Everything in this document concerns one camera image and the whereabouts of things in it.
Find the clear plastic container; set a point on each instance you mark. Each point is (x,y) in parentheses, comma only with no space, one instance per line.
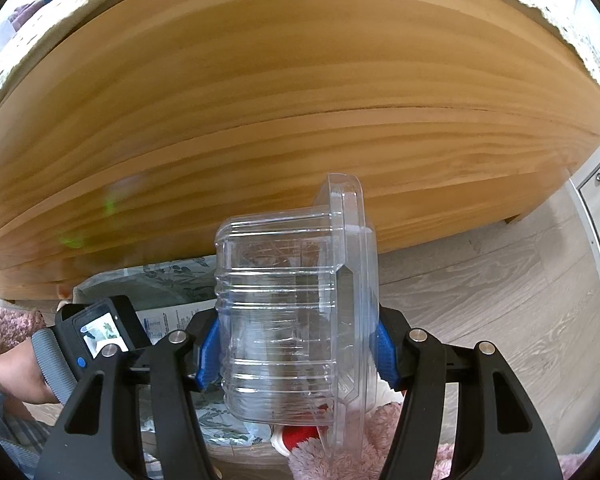
(290,310)

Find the person's left hand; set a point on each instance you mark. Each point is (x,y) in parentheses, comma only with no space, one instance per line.
(20,375)

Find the waste bin with leaf-print bag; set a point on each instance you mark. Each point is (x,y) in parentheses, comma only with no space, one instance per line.
(180,275)

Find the wooden bed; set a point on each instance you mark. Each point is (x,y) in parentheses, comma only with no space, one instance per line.
(280,110)

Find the mauve cloth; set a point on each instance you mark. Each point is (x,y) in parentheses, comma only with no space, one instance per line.
(25,14)

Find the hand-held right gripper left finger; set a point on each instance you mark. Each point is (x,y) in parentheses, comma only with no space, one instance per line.
(210,355)

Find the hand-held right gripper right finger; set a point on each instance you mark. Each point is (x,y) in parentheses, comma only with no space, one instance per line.
(386,355)

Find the white milk carton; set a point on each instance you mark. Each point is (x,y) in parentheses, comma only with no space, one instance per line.
(167,324)

